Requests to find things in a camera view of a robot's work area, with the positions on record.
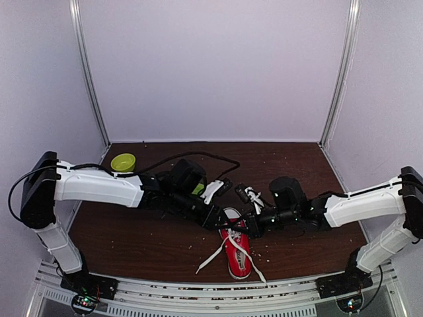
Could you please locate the right aluminium frame post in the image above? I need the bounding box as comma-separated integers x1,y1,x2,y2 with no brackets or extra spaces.
319,0,362,149

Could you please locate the green plate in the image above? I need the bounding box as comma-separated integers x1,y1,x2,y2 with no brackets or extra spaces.
192,182,206,196

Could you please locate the left aluminium frame post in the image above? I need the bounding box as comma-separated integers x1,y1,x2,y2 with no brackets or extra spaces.
69,0,111,147

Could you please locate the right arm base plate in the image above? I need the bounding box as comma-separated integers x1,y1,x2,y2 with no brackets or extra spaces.
315,272,373,299

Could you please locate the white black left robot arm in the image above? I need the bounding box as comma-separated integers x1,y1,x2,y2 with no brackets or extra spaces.
19,151,232,288

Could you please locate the front aluminium rail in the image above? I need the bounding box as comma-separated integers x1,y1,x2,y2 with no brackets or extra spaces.
28,260,407,317

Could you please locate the aluminium frame post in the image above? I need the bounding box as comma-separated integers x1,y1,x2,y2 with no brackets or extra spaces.
319,0,362,149
69,0,111,147

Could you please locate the round circuit board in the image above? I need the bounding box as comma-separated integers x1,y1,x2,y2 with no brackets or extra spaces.
336,295,364,314
71,295,98,315

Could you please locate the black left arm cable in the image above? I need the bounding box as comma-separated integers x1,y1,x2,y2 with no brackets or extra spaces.
115,151,241,182

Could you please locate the white shoelace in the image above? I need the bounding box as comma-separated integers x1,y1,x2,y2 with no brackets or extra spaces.
195,229,268,285

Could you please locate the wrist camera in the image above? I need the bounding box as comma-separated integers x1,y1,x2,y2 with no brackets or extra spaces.
235,183,267,215
200,178,233,205

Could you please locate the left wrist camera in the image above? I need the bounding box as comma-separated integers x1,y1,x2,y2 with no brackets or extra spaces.
200,178,233,205

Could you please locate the red canvas sneaker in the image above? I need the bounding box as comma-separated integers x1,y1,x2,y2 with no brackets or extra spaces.
219,207,252,280

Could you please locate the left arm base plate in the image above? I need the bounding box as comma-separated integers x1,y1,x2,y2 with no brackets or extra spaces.
60,271,118,300

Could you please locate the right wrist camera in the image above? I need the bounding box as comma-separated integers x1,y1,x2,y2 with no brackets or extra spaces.
235,183,267,215

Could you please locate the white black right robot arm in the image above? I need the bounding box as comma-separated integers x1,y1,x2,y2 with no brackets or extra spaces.
234,166,422,281

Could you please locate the green bowl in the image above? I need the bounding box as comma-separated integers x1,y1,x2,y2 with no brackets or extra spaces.
110,153,136,172

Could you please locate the right round circuit board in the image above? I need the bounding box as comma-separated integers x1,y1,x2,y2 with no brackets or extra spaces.
336,295,364,314

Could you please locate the left round circuit board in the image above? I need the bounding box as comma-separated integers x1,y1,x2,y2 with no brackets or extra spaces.
71,295,98,315

